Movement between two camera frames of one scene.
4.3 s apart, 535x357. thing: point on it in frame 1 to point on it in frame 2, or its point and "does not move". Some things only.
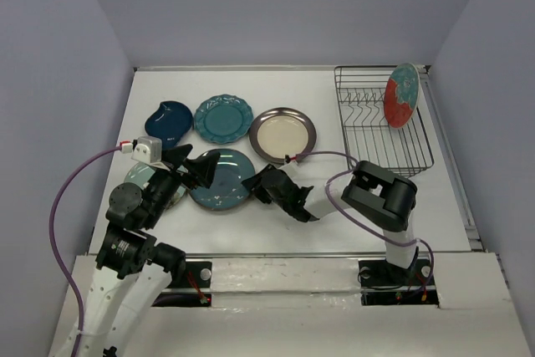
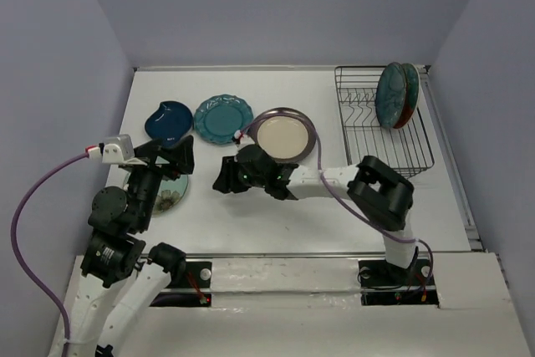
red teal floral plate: x=401 y=94 does not move
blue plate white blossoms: x=226 y=190 to x=390 y=94
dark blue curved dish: x=171 y=123 does not move
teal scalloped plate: x=223 y=119 does not move
